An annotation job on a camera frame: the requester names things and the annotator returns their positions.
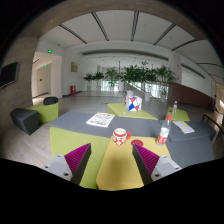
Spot red fire extinguisher box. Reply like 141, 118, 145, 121
70, 85, 76, 96

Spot black bag on seat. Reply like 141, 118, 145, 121
43, 97, 58, 105

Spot red round coaster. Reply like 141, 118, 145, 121
131, 139, 143, 146

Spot lime green cube seat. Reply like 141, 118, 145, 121
28, 103, 59, 123

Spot potted plant far left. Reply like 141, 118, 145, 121
84, 73, 96, 91

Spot framed picture on wall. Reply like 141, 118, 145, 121
71, 62, 78, 72

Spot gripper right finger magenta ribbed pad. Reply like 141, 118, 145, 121
131, 143, 183, 186

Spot red white patterned mug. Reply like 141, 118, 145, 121
113, 128, 131, 146

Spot booklet on right grey table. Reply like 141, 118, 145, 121
174, 121, 194, 134

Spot potted plant right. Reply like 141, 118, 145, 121
155, 65, 176, 103

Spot large potted plant centre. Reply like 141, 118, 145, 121
120, 60, 158, 98

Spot wooden bench at right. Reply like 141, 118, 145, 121
202, 113, 224, 139

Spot white cube red blue triangles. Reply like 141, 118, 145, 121
125, 96, 142, 112

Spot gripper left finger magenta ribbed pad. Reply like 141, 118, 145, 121
43, 142, 92, 186

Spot open magazine on grey table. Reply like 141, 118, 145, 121
86, 113, 114, 128

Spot wall mounted black television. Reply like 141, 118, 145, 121
0, 62, 19, 89

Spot small clear bottle far table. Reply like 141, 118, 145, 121
172, 101, 178, 114

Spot clear bottle red cap label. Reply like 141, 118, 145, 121
156, 115, 172, 146

